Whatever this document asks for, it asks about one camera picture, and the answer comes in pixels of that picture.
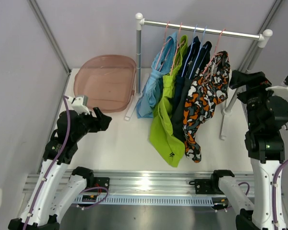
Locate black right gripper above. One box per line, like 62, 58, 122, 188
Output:
229, 70, 282, 130

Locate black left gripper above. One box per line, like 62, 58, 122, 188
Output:
72, 107, 111, 141

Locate orange camouflage shorts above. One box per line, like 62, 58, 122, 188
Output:
182, 51, 231, 163

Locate blue hanger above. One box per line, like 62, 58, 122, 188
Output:
181, 25, 198, 78
189, 26, 207, 80

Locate light blue shorts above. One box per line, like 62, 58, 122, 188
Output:
136, 32, 178, 118

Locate lime green shorts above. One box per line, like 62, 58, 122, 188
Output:
149, 35, 188, 168

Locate dark grey shorts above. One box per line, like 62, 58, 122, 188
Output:
170, 41, 212, 142

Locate navy blue shorts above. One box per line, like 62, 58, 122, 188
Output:
172, 36, 201, 113

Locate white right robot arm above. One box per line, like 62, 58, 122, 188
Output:
209, 70, 288, 230

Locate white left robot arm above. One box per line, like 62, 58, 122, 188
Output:
8, 107, 112, 230

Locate pink translucent plastic basin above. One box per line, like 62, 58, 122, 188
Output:
73, 55, 136, 113

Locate white metal clothes rack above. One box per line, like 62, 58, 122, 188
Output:
123, 12, 273, 140

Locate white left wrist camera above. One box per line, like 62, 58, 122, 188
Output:
67, 95, 90, 115

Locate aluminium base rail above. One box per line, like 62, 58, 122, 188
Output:
23, 170, 255, 198

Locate white slotted cable duct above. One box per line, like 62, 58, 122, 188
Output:
73, 195, 214, 206

